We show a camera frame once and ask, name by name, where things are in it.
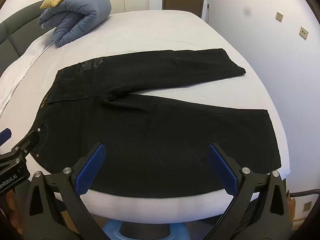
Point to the white bed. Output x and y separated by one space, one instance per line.
162 30

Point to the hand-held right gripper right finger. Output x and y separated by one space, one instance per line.
221 166

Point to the black pants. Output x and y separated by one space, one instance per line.
140 130

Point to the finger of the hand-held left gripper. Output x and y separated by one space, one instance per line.
5 134
28 141

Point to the white folded sheet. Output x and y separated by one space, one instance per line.
22 65

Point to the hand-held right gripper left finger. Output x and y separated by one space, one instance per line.
93 166

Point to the beige wall socket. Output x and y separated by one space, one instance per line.
303 32
279 16
307 206

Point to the dark grey padded headboard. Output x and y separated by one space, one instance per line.
15 32

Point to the blue folded duvet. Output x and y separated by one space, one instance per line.
80 17

